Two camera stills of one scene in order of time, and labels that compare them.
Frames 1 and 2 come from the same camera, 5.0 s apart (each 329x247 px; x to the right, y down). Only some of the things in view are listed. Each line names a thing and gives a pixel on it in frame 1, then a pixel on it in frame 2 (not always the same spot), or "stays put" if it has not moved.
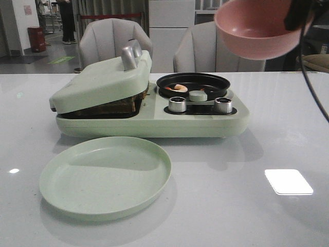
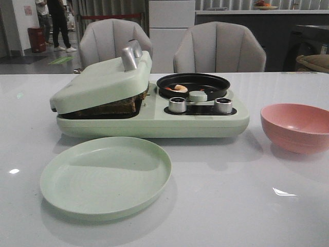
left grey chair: (104, 39) stays put
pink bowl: (256, 29) -> (296, 128)
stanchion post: (78, 70) stays put
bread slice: (126, 107) stays put
